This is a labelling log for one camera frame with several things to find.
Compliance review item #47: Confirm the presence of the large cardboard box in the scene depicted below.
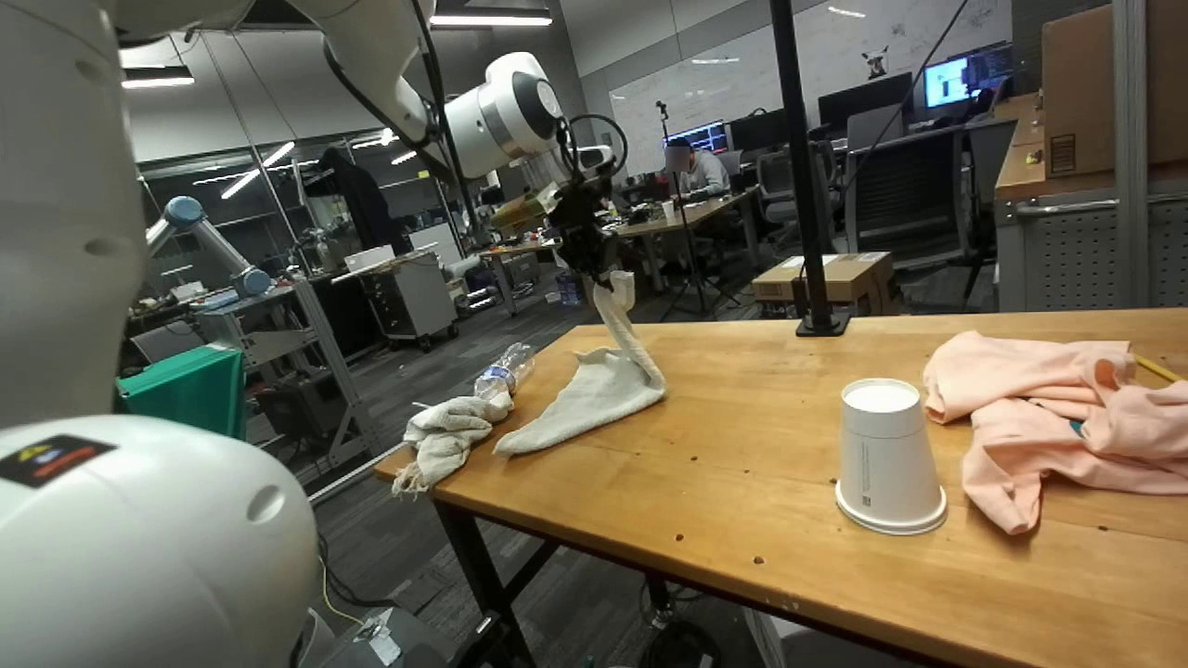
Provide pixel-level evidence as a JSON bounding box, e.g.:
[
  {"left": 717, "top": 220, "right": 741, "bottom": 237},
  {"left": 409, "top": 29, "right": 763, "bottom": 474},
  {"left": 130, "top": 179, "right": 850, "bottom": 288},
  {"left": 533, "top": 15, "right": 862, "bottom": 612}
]
[{"left": 1037, "top": 0, "right": 1188, "bottom": 179}]

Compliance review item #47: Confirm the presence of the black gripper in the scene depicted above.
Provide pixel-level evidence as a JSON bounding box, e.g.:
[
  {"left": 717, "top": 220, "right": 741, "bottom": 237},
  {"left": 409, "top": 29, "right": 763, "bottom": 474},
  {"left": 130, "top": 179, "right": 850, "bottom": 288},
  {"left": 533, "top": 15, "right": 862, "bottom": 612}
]
[{"left": 548, "top": 171, "right": 618, "bottom": 296}]

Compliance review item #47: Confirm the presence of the green box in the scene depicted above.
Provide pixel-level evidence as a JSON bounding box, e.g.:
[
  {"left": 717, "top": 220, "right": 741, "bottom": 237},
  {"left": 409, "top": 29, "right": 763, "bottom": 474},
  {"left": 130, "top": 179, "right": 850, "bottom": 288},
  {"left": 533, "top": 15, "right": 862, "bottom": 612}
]
[{"left": 112, "top": 342, "right": 252, "bottom": 438}]

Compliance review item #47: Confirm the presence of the crumpled white rag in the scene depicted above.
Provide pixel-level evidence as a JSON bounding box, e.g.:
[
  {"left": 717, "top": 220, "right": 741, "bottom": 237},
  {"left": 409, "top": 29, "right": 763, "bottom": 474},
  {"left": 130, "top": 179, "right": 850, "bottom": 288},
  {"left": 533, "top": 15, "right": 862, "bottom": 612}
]
[{"left": 388, "top": 385, "right": 517, "bottom": 500}]

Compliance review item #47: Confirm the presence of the white towel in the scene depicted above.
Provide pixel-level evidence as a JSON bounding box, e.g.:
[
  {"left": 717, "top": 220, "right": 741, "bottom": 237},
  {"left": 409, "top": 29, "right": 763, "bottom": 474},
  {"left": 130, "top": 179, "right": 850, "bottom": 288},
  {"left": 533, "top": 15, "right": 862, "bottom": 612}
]
[{"left": 495, "top": 270, "right": 670, "bottom": 462}]

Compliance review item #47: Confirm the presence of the black hanging jacket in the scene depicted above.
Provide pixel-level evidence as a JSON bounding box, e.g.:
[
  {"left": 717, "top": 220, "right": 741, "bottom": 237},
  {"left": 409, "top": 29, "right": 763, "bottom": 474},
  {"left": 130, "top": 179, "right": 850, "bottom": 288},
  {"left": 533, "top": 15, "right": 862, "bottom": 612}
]
[{"left": 315, "top": 145, "right": 413, "bottom": 258}]

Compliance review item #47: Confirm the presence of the seated person grey shirt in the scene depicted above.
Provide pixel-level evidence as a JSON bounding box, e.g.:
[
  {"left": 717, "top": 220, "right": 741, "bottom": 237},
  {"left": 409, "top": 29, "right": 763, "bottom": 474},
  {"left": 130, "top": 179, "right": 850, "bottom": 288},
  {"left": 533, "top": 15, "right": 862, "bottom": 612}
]
[{"left": 662, "top": 135, "right": 736, "bottom": 200}]

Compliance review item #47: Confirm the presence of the lit computer monitor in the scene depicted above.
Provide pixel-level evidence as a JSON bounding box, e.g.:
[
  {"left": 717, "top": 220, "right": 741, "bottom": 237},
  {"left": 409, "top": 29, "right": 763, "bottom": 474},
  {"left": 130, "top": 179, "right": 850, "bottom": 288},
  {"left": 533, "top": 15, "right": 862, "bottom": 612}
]
[{"left": 918, "top": 48, "right": 1018, "bottom": 117}]

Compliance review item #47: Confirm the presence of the long wooden office desk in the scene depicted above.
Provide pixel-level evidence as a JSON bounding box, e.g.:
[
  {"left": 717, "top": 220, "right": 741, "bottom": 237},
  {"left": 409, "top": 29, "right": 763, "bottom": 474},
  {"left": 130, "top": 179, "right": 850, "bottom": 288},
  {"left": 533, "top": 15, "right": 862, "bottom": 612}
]
[{"left": 609, "top": 182, "right": 763, "bottom": 312}]

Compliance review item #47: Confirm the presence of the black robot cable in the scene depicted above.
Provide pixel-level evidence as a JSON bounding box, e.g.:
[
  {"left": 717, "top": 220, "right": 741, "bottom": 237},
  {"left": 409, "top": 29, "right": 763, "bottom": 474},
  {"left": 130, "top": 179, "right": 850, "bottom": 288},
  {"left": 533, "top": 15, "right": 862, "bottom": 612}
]
[
  {"left": 404, "top": 0, "right": 491, "bottom": 237},
  {"left": 554, "top": 111, "right": 631, "bottom": 182}
]

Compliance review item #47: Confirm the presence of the black camera stand pole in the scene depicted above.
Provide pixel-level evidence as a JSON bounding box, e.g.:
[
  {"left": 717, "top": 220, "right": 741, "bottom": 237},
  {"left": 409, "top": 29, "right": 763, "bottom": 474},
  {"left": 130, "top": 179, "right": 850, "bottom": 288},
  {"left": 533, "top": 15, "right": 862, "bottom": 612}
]
[{"left": 767, "top": 0, "right": 854, "bottom": 342}]

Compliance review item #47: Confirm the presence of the white cabinet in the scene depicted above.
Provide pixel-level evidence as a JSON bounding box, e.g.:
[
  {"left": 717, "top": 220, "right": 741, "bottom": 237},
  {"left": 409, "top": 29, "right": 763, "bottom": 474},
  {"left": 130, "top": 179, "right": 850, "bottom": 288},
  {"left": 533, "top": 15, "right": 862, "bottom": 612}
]
[{"left": 367, "top": 254, "right": 459, "bottom": 348}]

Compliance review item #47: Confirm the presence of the grey blue-jointed robot arm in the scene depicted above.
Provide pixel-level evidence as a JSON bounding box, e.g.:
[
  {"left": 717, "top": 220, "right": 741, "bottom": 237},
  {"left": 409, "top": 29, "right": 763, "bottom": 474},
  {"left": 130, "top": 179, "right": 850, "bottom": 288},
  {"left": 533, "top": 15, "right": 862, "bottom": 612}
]
[{"left": 146, "top": 192, "right": 279, "bottom": 300}]

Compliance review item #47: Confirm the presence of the grey metal post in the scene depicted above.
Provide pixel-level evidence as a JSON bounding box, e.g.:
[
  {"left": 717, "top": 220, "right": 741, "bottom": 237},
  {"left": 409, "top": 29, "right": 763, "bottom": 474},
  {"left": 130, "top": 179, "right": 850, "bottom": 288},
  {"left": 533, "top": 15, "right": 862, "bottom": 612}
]
[{"left": 1109, "top": 0, "right": 1153, "bottom": 312}]

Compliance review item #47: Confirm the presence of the yellow pencil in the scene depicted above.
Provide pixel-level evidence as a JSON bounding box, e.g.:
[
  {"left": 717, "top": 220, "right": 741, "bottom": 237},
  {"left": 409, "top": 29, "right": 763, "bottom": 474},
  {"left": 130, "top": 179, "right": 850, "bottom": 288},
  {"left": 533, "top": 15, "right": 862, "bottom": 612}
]
[{"left": 1133, "top": 354, "right": 1185, "bottom": 385}]

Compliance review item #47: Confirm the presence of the clear plastic water bottle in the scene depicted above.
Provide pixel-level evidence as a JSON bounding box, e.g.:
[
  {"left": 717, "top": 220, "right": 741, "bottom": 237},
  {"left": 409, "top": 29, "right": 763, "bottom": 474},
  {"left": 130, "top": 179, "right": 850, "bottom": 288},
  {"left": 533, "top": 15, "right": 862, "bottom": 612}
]
[{"left": 472, "top": 342, "right": 538, "bottom": 406}]

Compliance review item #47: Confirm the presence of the white paper cup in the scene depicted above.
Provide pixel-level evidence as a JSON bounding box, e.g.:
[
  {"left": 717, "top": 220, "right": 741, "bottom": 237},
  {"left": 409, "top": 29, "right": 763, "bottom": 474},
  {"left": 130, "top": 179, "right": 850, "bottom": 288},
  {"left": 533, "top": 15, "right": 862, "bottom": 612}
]
[{"left": 830, "top": 377, "right": 953, "bottom": 539}]

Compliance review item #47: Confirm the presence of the ceiling light strip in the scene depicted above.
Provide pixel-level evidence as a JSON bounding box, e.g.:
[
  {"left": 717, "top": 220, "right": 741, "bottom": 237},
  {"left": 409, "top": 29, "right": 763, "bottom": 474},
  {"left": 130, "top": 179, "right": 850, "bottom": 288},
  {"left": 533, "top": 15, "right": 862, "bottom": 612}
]
[
  {"left": 424, "top": 8, "right": 557, "bottom": 34},
  {"left": 120, "top": 67, "right": 199, "bottom": 92}
]

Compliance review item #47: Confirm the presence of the metal cart frame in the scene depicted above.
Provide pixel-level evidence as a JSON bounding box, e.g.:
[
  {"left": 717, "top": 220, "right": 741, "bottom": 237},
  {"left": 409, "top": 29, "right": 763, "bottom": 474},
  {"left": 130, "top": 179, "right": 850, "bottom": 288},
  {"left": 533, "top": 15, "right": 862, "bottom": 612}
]
[{"left": 121, "top": 275, "right": 375, "bottom": 474}]

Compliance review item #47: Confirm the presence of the black table leg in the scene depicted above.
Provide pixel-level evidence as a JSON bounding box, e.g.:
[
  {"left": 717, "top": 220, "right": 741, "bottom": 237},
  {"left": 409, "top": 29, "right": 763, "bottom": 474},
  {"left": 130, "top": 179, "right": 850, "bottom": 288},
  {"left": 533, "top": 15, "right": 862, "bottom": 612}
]
[{"left": 430, "top": 498, "right": 562, "bottom": 668}]

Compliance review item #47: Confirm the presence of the pink cloth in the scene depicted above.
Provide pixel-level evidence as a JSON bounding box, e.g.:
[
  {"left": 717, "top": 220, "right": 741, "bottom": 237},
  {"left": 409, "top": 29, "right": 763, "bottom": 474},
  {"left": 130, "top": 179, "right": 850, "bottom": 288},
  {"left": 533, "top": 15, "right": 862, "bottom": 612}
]
[{"left": 920, "top": 326, "right": 1188, "bottom": 539}]

